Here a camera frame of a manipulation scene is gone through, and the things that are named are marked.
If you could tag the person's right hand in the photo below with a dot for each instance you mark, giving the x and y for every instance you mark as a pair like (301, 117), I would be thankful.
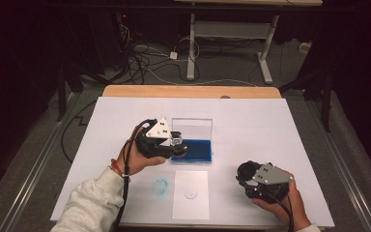
(291, 209)

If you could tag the grey metal floor rail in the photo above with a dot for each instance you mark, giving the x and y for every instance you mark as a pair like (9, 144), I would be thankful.
(29, 180)
(351, 180)

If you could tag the large white table board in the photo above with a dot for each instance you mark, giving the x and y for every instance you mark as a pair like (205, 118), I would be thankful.
(238, 129)

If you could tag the small white paper sheet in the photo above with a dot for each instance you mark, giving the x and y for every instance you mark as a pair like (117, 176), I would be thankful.
(190, 209)

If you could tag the white power adapter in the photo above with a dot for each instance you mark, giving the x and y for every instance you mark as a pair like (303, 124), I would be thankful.
(173, 55)

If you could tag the white floor box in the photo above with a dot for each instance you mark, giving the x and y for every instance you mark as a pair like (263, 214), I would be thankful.
(305, 47)

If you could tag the person's left hand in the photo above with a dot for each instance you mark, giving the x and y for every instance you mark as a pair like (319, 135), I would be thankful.
(135, 162)

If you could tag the black metal stand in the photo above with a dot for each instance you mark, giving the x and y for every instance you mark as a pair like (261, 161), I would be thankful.
(327, 109)
(61, 103)

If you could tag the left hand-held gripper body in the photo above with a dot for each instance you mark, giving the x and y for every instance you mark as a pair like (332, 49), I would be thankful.
(157, 130)

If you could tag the blue ink pad clear case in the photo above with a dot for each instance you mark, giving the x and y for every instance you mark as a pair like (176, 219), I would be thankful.
(199, 151)

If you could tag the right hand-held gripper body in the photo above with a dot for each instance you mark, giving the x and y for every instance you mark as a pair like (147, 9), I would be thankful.
(272, 175)

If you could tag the white metal desk frame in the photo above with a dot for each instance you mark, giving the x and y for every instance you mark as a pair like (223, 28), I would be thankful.
(232, 29)

